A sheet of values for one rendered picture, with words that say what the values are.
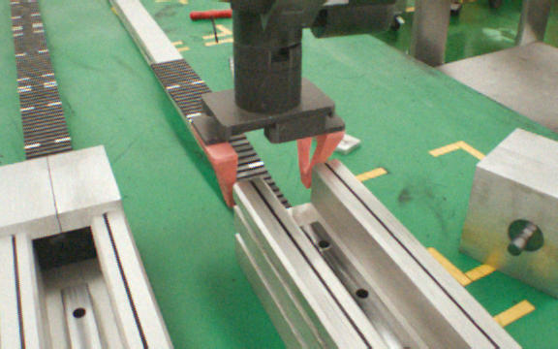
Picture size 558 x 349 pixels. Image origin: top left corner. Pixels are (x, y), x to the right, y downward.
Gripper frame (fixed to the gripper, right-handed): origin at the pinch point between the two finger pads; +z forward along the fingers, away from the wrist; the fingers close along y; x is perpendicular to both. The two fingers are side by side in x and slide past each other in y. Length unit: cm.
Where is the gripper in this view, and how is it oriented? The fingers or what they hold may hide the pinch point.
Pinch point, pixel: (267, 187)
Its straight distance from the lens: 55.7
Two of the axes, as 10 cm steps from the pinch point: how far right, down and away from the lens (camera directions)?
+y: 9.2, -2.1, 3.4
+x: -4.0, -5.0, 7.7
